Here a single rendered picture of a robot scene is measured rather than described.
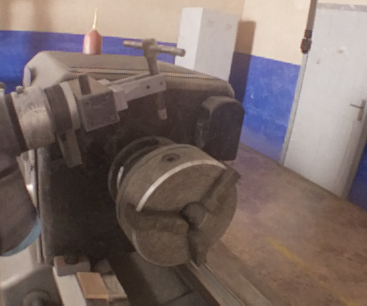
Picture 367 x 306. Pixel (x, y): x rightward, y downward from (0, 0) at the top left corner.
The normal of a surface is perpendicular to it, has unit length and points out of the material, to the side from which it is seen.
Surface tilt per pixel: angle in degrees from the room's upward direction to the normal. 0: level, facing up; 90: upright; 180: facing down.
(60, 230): 90
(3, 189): 72
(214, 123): 90
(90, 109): 90
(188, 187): 90
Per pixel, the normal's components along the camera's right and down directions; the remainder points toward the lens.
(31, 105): 0.34, -0.29
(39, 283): 0.50, 0.34
